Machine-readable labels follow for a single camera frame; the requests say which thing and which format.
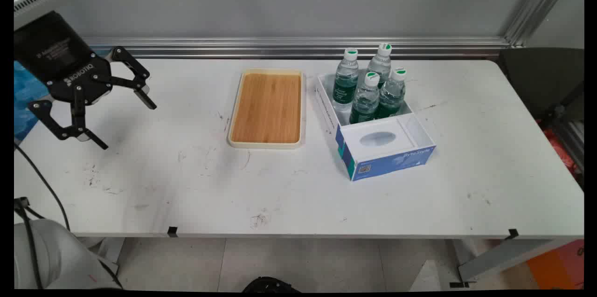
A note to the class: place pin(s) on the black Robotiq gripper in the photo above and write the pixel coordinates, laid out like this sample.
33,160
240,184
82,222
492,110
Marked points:
60,57

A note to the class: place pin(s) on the green label water bottle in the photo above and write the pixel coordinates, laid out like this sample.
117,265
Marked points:
345,85
364,101
391,96
380,66

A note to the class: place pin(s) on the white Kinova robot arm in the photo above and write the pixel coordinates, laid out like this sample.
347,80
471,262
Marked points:
56,255

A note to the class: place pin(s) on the blue plastic bag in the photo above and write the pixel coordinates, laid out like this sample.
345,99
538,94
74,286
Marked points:
25,96

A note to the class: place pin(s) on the black tape piece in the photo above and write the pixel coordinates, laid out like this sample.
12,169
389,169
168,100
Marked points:
513,234
172,231

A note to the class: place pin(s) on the wooden tray with cream rim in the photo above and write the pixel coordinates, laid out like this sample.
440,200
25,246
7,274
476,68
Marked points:
267,108

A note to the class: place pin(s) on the black round object on floor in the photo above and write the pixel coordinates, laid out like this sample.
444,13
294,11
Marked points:
270,285

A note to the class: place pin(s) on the blue and white cardboard box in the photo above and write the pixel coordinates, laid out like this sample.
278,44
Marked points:
387,155

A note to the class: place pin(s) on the grey metal table leg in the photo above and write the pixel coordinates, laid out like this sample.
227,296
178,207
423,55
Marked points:
503,259

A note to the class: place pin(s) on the black chair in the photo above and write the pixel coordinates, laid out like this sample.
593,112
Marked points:
541,78

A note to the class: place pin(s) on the red patterned bag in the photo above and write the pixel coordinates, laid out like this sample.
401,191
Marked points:
562,152

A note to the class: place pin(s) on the orange box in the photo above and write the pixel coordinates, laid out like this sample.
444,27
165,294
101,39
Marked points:
557,266

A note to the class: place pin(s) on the horizontal aluminium frame rail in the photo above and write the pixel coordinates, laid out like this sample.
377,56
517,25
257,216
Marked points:
303,47

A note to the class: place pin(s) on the slanted aluminium frame post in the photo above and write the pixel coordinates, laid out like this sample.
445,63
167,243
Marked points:
536,8

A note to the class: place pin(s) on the aluminium frame bar beside chair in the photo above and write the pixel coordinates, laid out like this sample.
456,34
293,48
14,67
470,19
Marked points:
571,141

